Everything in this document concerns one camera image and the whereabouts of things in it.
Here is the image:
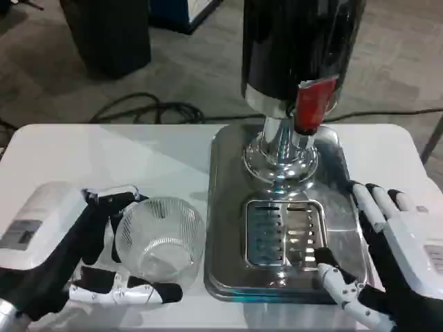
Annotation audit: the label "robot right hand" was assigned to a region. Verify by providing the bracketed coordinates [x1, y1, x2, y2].
[313, 181, 443, 332]

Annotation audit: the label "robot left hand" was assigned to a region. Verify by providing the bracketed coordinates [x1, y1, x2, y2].
[0, 183, 183, 322]

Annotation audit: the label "clear ribbed glass cup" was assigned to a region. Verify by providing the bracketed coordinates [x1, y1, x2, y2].
[111, 196, 208, 290]

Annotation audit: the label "dark furniture leg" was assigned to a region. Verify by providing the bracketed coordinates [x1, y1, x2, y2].
[422, 113, 443, 164]

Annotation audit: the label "steel drip tray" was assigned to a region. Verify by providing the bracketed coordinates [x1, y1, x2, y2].
[204, 124, 373, 304]

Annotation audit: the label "red taped tap lever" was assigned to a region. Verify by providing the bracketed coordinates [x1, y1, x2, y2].
[293, 76, 338, 136]

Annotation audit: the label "black bin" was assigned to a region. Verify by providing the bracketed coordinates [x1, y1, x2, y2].
[60, 0, 152, 79]

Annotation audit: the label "black and chrome drink dispenser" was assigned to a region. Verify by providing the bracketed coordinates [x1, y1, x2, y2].
[241, 0, 367, 184]

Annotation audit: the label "blue and white box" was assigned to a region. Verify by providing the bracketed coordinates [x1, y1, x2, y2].
[148, 0, 224, 35]

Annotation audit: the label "thin black floor cable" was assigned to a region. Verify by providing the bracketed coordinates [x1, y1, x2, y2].
[325, 107, 443, 120]

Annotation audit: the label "black coiled floor cables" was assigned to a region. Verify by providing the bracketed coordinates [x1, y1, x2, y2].
[90, 92, 205, 125]

